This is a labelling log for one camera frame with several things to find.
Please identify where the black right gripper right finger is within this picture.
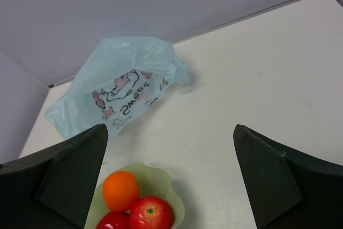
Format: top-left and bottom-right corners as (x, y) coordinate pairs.
(233, 125), (342, 228)

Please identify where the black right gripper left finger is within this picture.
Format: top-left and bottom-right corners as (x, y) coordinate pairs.
(1, 124), (108, 228)

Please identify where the orange fake orange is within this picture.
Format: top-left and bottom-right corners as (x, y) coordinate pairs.
(102, 171), (140, 212)

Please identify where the red fake pomegranate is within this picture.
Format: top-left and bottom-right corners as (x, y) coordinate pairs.
(96, 211), (130, 229)

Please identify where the red fake apple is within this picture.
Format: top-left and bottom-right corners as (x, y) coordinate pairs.
(129, 195), (174, 229)

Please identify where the light blue plastic bag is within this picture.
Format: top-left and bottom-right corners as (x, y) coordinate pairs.
(45, 36), (189, 141)

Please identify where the white printed inner bag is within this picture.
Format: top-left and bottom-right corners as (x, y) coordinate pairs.
(92, 69), (169, 130)

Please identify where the green flower-shaped glass bowl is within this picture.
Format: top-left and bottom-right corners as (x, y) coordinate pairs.
(84, 162), (185, 228)

